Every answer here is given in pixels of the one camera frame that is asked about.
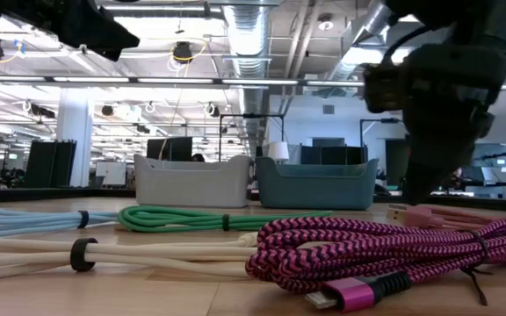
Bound white lampshade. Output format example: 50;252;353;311
266;140;290;162

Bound light blue cable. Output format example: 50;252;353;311
0;208;120;239

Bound smooth silver duct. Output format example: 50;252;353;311
322;0;394;84

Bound black stand frame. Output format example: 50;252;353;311
218;112;286;158
359;117;406;164

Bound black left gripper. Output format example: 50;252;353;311
0;0;141;62

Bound ribbed silver duct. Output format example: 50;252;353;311
222;0;272;155

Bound teal plastic bin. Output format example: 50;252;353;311
255;156;380;211

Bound dark partition screens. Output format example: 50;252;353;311
300;137;368;166

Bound round ceiling sensor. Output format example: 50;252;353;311
317;14;335;32

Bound white plastic bin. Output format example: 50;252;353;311
133;153;254;209

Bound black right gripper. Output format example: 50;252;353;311
401;41;506;206

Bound white pillar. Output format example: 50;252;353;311
56;87;94;189

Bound pink cable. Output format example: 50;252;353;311
387;203;506;229

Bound dark door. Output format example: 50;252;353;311
385;139;408;186

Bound cream white cable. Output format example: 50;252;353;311
0;231;261;282

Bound green cable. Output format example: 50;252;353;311
116;205;333;233

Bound black aluminium table frame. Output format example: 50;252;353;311
0;187;506;215

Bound black monitor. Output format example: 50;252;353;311
146;136;193;162

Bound black partition panels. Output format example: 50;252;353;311
25;140;77;189

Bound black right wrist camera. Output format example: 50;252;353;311
362;62;408;114

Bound whiteboard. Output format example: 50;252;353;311
95;161;127;186

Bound magenta braided cable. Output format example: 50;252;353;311
244;215;506;313

